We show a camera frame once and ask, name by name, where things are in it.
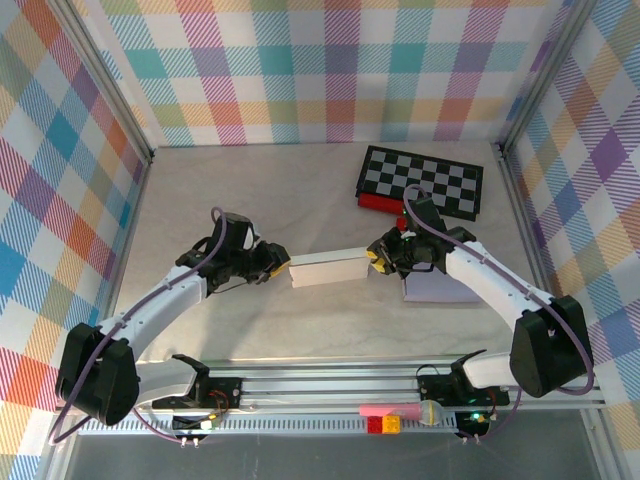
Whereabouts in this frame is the lavender white cardboard paper box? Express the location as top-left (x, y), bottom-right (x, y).
top-left (288, 246), bottom-right (371, 290)

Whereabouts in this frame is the flat folded lavender paper box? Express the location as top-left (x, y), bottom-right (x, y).
top-left (402, 276), bottom-right (481, 305)

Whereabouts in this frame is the red glitter toy microphone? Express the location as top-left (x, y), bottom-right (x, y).
top-left (357, 192), bottom-right (407, 216)

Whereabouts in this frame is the black grey chessboard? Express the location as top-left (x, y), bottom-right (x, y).
top-left (353, 144), bottom-right (485, 222)

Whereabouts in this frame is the pink toy microphone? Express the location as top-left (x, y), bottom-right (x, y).
top-left (358, 399), bottom-right (444, 428)

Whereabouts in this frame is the black left controller board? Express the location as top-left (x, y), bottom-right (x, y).
top-left (171, 413), bottom-right (224, 435)

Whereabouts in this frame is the black controller board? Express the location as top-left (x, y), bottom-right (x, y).
top-left (171, 413), bottom-right (224, 435)
top-left (455, 409), bottom-right (495, 437)

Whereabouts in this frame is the black right controller board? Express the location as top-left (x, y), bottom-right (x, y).
top-left (455, 409), bottom-right (495, 437)

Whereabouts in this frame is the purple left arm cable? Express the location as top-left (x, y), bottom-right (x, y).
top-left (48, 205), bottom-right (236, 446)

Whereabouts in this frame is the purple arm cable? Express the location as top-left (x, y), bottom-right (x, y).
top-left (402, 183), bottom-right (597, 446)
top-left (48, 205), bottom-right (236, 446)

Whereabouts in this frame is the aluminium rail bed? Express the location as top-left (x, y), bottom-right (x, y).
top-left (134, 349), bottom-right (609, 416)

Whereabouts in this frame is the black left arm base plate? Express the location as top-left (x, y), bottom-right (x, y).
top-left (189, 375), bottom-right (245, 412)

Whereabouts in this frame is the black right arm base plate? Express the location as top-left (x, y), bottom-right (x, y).
top-left (416, 370), bottom-right (512, 407)

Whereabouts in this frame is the white slotted cable duct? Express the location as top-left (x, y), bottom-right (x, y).
top-left (77, 416), bottom-right (460, 437)

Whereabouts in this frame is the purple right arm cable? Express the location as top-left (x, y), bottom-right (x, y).
top-left (402, 183), bottom-right (597, 446)

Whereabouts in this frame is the aluminium frame post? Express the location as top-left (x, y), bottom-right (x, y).
top-left (498, 0), bottom-right (599, 157)
top-left (48, 0), bottom-right (155, 166)

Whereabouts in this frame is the aluminium frame leg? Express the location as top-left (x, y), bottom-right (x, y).
top-left (39, 424), bottom-right (84, 480)
top-left (579, 409), bottom-right (619, 480)

